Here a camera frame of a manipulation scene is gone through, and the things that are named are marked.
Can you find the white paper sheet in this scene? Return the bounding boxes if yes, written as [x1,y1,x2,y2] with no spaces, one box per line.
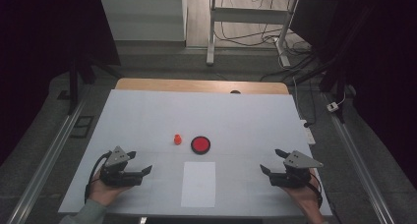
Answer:
[180,161,217,208]

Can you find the wooden table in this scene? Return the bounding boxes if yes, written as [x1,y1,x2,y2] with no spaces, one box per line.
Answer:
[114,78,290,95]

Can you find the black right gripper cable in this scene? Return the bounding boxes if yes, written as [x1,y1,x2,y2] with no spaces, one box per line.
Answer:
[308,171,325,209]

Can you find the white cabinet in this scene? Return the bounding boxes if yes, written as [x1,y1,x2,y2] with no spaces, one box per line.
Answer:
[98,0,189,42]

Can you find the white power strip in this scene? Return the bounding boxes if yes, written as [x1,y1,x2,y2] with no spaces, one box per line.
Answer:
[300,119,317,146]

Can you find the black stand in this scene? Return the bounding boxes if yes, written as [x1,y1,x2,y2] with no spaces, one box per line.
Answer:
[67,51,124,116]
[288,46,349,124]

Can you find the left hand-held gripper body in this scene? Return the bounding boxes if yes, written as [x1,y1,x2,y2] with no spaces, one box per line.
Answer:
[99,145,145,188]

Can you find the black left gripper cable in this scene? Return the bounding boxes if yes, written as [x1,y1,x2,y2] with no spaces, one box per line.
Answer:
[84,150,113,204]

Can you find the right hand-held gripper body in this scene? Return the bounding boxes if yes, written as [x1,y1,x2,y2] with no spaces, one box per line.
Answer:
[268,149,325,189]

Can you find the black floor plate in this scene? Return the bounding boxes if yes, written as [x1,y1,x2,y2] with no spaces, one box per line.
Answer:
[69,115,95,140]

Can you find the white table mat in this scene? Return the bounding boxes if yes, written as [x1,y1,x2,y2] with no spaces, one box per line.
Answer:
[58,88,332,217]

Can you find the metal floor rail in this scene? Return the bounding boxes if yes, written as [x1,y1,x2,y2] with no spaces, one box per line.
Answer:
[322,91,396,224]
[5,94,87,224]

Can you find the dark curtain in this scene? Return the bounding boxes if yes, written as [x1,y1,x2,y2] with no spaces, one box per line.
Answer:
[0,0,122,168]
[289,0,417,191]

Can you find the white desk frame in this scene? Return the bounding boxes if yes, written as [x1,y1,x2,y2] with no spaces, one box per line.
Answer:
[206,0,300,69]

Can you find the person's right hand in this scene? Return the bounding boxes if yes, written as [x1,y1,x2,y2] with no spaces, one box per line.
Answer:
[281,178,324,215]

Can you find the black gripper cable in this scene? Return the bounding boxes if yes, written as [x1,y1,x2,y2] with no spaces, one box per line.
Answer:
[308,171,325,209]
[84,150,113,204]

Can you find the white cable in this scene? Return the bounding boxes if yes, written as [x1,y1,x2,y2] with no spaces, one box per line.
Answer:
[291,76,304,121]

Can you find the black floor cables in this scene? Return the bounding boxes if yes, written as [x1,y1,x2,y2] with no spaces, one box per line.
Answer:
[214,0,318,84]

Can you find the person's left hand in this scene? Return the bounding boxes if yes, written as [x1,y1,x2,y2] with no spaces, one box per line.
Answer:
[88,169,132,207]

